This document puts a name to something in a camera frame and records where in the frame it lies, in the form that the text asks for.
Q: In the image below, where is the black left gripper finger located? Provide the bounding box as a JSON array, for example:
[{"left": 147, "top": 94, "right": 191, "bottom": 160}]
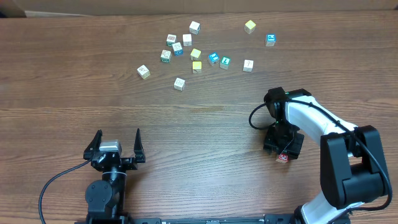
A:
[
  {"left": 83, "top": 129, "right": 103, "bottom": 160},
  {"left": 134, "top": 129, "right": 146, "bottom": 163}
]

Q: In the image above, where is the red sided wood block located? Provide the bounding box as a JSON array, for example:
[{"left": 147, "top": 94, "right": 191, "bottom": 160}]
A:
[{"left": 276, "top": 153, "right": 289, "bottom": 163}]

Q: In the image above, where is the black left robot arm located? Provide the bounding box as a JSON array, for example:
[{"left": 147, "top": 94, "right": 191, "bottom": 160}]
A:
[{"left": 83, "top": 130, "right": 146, "bottom": 223}]

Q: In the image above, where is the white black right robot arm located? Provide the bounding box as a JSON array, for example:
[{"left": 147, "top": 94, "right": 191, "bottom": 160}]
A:
[{"left": 264, "top": 87, "right": 392, "bottom": 223}]

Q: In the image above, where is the white wood block letter T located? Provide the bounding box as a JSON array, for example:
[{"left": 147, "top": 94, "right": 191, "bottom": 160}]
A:
[{"left": 243, "top": 59, "right": 254, "bottom": 72}]

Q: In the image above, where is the wood block letter E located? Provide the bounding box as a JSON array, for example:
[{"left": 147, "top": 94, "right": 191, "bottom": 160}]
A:
[{"left": 174, "top": 78, "right": 185, "bottom": 91}]

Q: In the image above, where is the plain wood block yellow side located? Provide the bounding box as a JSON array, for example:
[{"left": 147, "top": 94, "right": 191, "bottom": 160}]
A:
[{"left": 137, "top": 65, "right": 150, "bottom": 80}]

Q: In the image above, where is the green top wood block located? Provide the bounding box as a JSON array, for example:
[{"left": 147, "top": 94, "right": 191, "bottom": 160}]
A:
[{"left": 220, "top": 57, "right": 231, "bottom": 70}]

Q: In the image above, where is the blue top block far right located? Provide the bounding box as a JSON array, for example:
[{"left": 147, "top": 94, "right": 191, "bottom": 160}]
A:
[{"left": 266, "top": 34, "right": 276, "bottom": 47}]

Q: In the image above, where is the wood block green R side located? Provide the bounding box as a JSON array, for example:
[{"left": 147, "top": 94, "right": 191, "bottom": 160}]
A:
[{"left": 160, "top": 50, "right": 172, "bottom": 63}]

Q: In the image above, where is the blue top wood block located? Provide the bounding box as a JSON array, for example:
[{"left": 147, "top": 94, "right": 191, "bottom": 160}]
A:
[{"left": 208, "top": 52, "right": 220, "bottom": 66}]

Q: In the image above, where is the yellow top block lower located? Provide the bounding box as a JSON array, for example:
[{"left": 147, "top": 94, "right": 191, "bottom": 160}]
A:
[{"left": 192, "top": 61, "right": 202, "bottom": 73}]

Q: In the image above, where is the wood block blue side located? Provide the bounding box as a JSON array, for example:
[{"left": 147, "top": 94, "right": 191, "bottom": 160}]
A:
[{"left": 172, "top": 42, "right": 183, "bottom": 56}]

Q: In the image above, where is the yellow top block far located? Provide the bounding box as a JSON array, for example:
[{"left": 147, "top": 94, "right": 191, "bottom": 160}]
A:
[{"left": 244, "top": 20, "right": 256, "bottom": 34}]

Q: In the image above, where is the yellow top block upper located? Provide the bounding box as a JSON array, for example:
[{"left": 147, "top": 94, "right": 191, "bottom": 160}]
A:
[{"left": 190, "top": 49, "right": 201, "bottom": 61}]

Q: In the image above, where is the plain white wood block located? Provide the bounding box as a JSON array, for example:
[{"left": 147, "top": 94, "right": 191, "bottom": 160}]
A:
[{"left": 183, "top": 34, "right": 192, "bottom": 47}]

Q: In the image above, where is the white wood block far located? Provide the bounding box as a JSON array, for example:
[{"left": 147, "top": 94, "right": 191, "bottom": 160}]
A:
[{"left": 189, "top": 21, "right": 200, "bottom": 35}]

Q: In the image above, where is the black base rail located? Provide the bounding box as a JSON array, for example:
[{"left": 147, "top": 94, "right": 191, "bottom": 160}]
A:
[{"left": 75, "top": 214, "right": 305, "bottom": 224}]

